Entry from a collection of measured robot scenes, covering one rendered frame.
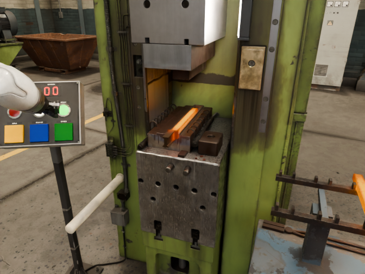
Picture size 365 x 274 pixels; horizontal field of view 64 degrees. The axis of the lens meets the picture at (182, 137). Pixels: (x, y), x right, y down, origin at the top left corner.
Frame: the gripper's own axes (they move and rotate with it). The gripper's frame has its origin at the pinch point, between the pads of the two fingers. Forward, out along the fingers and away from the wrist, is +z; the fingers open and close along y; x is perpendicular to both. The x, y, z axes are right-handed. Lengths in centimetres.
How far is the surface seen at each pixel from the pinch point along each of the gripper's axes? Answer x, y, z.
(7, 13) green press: 266, -208, 406
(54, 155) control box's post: -14.6, -9.5, 30.8
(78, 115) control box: 1.1, 6.2, 13.1
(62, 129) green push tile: -4.6, -0.4, 12.4
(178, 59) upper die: 18, 49, -7
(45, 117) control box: 0.7, -7.5, 13.1
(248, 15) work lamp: 31, 75, -15
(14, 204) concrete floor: -46, -78, 144
